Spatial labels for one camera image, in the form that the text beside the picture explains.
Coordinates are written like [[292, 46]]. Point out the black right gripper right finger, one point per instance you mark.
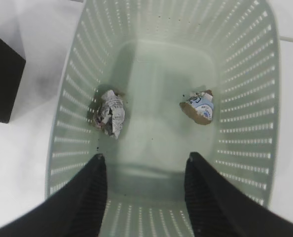
[[218, 209]]

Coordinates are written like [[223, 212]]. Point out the white paper ball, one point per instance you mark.
[[110, 115]]

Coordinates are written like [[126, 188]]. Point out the black mesh pen holder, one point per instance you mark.
[[11, 70]]

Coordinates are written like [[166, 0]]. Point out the green plastic basket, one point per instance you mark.
[[154, 53]]

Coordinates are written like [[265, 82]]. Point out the brown paper ball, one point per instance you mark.
[[199, 107]]

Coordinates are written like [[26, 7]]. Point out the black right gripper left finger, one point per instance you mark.
[[76, 210]]

